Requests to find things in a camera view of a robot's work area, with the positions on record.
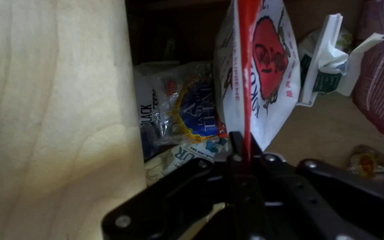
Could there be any pulled out wooden shelf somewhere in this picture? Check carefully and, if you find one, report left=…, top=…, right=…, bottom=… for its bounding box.
left=0, top=0, right=384, bottom=240

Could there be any white and red packet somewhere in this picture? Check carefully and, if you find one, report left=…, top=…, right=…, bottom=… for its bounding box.
left=214, top=0, right=303, bottom=154

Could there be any white flour bag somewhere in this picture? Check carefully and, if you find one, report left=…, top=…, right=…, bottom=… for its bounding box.
left=145, top=136, right=233, bottom=188

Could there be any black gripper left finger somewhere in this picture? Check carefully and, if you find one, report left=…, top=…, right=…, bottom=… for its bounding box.
left=102, top=131, right=249, bottom=240

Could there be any yellow wrapped snack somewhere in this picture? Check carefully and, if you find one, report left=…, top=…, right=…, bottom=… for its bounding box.
left=346, top=144, right=384, bottom=184

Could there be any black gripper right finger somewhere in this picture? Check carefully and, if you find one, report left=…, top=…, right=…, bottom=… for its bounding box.
left=247, top=135, right=384, bottom=240

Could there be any maroon packet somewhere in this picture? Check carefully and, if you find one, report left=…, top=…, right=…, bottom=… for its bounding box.
left=351, top=0, right=384, bottom=144

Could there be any blue and white bag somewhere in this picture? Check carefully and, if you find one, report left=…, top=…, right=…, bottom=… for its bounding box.
left=137, top=62, right=230, bottom=163

